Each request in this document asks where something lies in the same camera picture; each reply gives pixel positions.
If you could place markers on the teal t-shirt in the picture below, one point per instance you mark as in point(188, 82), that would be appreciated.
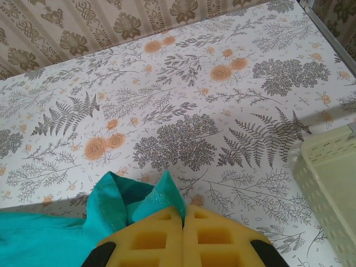
point(41, 239)

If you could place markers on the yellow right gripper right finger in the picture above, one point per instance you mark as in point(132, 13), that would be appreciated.
point(217, 239)

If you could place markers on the floral table cover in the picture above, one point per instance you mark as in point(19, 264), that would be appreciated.
point(167, 97)

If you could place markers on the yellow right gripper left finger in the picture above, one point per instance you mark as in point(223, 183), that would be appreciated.
point(155, 239)

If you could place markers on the pale green plastic basket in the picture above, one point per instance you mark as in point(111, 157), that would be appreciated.
point(331, 189)

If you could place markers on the aluminium table side rail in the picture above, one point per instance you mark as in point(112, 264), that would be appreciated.
point(331, 36)

